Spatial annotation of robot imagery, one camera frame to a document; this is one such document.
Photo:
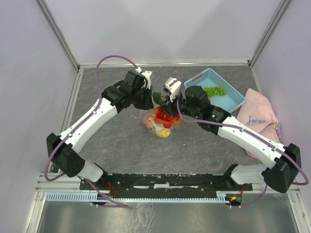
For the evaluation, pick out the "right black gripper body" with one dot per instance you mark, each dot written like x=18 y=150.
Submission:
x=193 y=113

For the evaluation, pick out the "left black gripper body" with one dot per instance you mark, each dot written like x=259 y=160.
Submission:
x=141 y=98

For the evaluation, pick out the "green grape bunch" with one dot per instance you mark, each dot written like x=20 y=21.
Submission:
x=214 y=91

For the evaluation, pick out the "orange pink peach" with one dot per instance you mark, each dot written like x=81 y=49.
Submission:
x=148 y=123

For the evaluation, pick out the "clear orange zip top bag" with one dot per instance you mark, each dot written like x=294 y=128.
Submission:
x=156 y=126

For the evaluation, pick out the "red strawberry bunch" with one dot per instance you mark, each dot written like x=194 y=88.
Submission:
x=161 y=116

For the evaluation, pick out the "yellow mango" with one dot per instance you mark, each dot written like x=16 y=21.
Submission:
x=163 y=133

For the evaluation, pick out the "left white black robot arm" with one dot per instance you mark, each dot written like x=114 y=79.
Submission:
x=63 y=149

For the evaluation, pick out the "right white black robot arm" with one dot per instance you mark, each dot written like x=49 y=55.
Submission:
x=280 y=164

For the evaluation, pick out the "pink cloth bag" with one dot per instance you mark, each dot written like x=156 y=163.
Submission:
x=257 y=114

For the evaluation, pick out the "light blue plastic basket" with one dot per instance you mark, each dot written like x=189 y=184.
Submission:
x=233 y=98

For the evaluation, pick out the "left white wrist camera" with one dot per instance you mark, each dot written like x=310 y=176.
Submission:
x=147 y=77

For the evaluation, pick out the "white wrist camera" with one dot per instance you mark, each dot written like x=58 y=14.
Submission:
x=172 y=88
x=147 y=77

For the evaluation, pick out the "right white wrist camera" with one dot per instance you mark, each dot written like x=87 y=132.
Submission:
x=172 y=88

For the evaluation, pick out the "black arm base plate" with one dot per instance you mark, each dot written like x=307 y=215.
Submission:
x=160 y=186

